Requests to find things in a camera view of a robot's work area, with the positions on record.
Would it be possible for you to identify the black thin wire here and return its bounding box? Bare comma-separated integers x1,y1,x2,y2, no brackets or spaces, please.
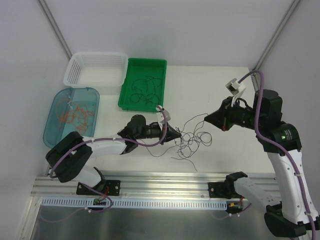
143,113,208,158
129,92,161,107
131,73,163,101

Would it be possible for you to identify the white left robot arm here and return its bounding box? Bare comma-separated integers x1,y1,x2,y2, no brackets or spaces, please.
45,114,181,195

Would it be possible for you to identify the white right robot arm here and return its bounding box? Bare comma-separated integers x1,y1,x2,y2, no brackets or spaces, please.
204,89,320,239

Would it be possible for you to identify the green plastic tray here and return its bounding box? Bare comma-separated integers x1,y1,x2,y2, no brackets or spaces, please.
118,58,167,113

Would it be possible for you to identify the teal transparent plastic bin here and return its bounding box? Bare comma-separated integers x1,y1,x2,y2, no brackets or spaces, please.
42,87,100,148

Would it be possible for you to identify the white perforated plastic basket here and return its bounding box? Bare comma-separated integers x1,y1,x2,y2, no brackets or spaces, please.
63,52,129,88

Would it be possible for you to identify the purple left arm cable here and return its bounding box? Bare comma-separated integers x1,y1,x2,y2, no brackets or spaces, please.
48,105,171,179

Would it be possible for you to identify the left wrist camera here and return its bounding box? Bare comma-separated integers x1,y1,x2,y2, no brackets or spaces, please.
155,105,171,125

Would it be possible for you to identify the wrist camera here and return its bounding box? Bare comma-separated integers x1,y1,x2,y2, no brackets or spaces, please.
155,105,171,125
225,78,246,106

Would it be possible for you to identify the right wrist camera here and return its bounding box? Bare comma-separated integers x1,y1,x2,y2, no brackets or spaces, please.
225,78,246,106

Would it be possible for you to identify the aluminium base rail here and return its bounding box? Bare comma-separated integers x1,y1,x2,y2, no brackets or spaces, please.
31,169,280,202

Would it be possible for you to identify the white slotted cable duct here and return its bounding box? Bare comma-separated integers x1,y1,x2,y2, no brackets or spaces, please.
41,196,227,211

